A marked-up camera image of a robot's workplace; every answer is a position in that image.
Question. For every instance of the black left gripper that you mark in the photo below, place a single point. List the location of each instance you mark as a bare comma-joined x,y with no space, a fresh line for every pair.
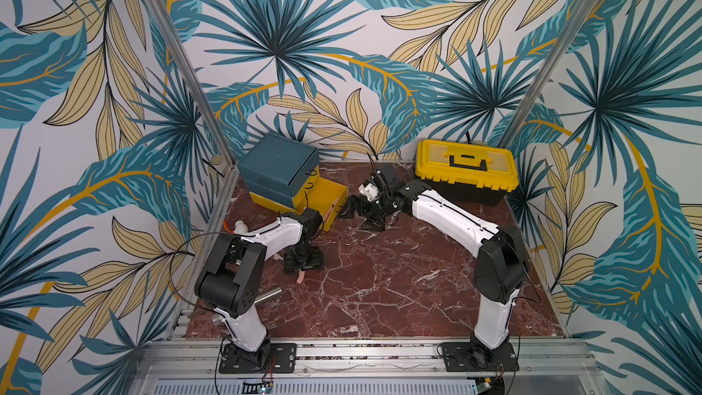
316,262

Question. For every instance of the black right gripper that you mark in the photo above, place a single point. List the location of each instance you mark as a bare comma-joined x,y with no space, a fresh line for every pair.
365,208

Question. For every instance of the yellow drawer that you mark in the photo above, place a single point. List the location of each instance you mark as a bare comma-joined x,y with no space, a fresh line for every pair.
308,195
330,192

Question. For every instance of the yellow bottom drawer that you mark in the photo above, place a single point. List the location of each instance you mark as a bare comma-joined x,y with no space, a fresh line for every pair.
330,192

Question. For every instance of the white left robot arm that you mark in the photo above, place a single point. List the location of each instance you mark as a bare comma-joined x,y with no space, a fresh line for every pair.
230,279

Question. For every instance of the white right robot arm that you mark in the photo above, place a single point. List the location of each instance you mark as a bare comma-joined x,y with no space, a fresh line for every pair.
501,261

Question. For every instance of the teal drawer cabinet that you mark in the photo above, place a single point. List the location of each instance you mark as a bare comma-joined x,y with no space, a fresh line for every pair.
277,168

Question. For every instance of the silver metal cylinder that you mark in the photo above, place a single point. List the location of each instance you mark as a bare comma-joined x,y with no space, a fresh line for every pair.
268,296

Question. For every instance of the yellow black toolbox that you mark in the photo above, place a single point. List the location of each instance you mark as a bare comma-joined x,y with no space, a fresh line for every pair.
466,172

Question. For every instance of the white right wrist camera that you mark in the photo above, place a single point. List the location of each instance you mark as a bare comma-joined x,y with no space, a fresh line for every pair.
369,191

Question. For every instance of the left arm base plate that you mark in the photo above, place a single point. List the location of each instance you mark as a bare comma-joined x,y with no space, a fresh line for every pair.
280,357

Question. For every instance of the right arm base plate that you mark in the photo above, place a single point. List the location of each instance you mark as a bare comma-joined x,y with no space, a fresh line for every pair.
475,357

